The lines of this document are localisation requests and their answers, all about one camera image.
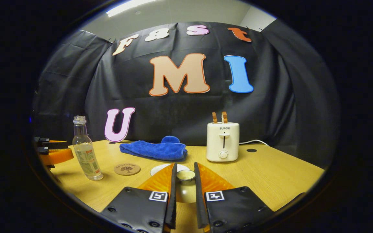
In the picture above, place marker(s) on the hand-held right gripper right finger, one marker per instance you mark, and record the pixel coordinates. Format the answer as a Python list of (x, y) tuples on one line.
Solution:
[(198, 200)]

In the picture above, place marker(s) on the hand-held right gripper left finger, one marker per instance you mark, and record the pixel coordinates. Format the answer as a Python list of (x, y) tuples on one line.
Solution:
[(173, 200)]

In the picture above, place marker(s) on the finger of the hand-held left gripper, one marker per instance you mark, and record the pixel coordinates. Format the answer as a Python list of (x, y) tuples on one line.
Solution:
[(42, 139), (58, 157)]

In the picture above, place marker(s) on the cream teacup lid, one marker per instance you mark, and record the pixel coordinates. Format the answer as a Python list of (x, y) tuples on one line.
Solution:
[(186, 189)]

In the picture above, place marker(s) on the clear glass water bottle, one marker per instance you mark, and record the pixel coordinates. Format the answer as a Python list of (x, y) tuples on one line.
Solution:
[(84, 152)]

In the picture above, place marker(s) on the cream ceramic teacup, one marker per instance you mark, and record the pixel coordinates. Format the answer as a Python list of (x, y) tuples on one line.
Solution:
[(160, 169)]

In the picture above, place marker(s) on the round cork coaster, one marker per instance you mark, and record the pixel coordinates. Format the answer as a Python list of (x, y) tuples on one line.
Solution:
[(127, 169)]

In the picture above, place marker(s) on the blue towel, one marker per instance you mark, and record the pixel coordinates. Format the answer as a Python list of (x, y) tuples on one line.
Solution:
[(157, 150)]

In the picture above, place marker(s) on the white toaster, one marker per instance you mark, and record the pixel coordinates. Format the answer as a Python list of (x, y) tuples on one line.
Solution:
[(222, 142)]

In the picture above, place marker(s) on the black backdrop cloth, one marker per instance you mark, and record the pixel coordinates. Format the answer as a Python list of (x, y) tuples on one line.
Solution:
[(173, 119)]

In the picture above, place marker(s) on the bread slice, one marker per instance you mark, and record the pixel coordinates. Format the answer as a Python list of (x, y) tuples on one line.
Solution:
[(214, 118), (224, 117)]

